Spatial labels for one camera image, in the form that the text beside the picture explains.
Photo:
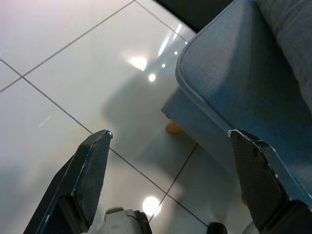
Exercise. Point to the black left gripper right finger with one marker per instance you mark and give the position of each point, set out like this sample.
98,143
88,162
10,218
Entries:
260,180

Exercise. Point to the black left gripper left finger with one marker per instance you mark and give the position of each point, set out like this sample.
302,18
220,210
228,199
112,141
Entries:
85,180

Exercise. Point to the grey fabric pillow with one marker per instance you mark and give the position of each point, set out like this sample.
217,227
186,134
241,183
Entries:
292,36

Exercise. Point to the white and black robot leg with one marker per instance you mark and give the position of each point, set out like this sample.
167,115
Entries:
122,220

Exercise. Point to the black round robot part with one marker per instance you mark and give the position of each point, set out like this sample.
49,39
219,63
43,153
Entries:
217,228

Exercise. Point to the orange wooden sofa leg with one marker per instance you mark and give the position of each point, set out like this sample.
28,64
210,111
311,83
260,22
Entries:
174,128

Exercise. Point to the blue-grey fabric sofa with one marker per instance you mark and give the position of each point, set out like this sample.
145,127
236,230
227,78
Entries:
229,73

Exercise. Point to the black furniture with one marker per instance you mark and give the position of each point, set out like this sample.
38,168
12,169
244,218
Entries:
195,12

